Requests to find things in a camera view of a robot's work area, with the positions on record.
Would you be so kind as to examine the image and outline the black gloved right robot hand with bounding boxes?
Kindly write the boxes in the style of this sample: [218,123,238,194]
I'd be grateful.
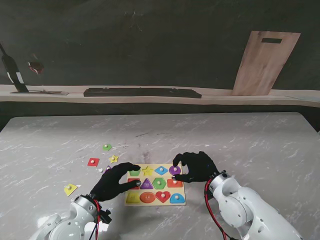
[171,151,222,184]

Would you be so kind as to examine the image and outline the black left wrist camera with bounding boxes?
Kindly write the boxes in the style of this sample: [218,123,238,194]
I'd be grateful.
[98,209,113,225]

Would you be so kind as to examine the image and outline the dark wine bottle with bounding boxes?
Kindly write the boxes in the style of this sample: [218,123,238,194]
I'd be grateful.
[0,42,30,93]

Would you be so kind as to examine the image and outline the blue diamond puzzle piece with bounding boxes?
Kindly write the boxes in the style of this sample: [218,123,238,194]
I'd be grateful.
[154,165,168,176]

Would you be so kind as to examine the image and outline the wooden cutting board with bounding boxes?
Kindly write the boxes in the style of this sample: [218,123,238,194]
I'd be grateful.
[230,30,302,97]

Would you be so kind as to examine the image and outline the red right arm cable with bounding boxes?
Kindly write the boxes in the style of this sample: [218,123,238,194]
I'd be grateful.
[203,181,230,240]

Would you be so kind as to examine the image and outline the blue semicircle puzzle piece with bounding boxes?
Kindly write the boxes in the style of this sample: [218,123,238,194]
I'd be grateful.
[169,192,186,204]

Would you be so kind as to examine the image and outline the yellow pentagon puzzle piece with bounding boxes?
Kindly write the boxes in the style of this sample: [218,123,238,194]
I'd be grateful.
[63,183,79,197]

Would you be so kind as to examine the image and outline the long black tray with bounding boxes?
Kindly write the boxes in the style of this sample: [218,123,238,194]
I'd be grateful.
[83,87,203,99]

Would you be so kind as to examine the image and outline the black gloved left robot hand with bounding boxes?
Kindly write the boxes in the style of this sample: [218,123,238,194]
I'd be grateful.
[89,161,142,203]

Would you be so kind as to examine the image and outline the purple circle puzzle piece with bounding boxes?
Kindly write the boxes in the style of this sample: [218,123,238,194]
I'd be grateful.
[168,164,182,176]

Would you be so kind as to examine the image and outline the red heart puzzle piece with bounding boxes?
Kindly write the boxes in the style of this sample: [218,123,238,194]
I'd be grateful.
[155,190,172,203]

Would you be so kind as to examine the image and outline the green hexagon puzzle piece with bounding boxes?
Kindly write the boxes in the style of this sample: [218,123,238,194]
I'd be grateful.
[152,177,167,190]

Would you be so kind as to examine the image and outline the thin flat serving board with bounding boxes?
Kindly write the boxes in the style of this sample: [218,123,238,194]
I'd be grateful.
[9,90,70,97]

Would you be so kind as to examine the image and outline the light wooden shelf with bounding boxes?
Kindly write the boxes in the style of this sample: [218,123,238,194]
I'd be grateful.
[0,84,320,109]

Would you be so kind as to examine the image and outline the red wine glass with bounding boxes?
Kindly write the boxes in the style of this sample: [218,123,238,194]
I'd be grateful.
[26,52,55,95]

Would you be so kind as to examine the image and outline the yellow wooden shape puzzle board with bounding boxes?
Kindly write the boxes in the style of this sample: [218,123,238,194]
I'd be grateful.
[124,163,187,207]

